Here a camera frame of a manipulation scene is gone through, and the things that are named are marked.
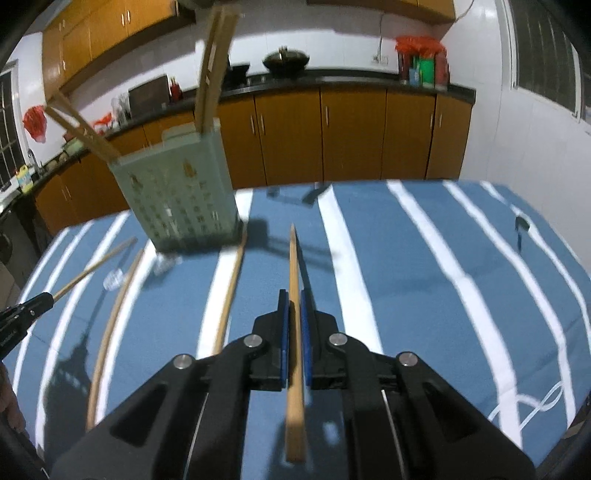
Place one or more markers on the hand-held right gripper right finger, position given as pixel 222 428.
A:
pixel 305 350

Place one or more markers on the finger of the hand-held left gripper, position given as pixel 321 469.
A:
pixel 39 302

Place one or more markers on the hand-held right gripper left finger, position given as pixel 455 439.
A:
pixel 282 350

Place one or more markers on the wooden chopstick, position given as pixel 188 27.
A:
pixel 76 134
pixel 92 270
pixel 85 122
pixel 219 69
pixel 113 323
pixel 233 290
pixel 206 69
pixel 294 267

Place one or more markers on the green perforated utensil holder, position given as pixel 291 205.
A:
pixel 184 194

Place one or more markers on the person's left hand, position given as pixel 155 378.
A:
pixel 9 397

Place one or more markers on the yellow detergent bottle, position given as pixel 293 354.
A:
pixel 24 179

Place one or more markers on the blue striped tablecloth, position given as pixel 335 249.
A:
pixel 415 277

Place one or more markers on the metal faucet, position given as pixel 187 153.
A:
pixel 32 159

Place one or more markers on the green basin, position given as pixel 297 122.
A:
pixel 73 147

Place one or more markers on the barred window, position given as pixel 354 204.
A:
pixel 7 134
pixel 545 55

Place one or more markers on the small red plastic bag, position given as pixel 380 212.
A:
pixel 104 121

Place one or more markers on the clear plastic container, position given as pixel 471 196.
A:
pixel 121 108

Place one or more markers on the wooden lower kitchen cabinets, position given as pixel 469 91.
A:
pixel 351 134

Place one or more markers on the dark cutting board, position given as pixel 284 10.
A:
pixel 148 94

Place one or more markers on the black kitchen countertop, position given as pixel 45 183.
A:
pixel 360 79

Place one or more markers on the black wok with lid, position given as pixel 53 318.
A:
pixel 286 61

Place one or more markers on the green carton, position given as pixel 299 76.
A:
pixel 427 70

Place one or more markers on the red bag of condiment bottles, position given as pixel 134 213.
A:
pixel 422 48

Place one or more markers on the red plastic bag on wall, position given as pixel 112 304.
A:
pixel 36 122

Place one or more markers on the wooden upper wall cabinet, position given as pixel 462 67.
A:
pixel 106 37

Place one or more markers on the wall outlet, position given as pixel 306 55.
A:
pixel 380 58

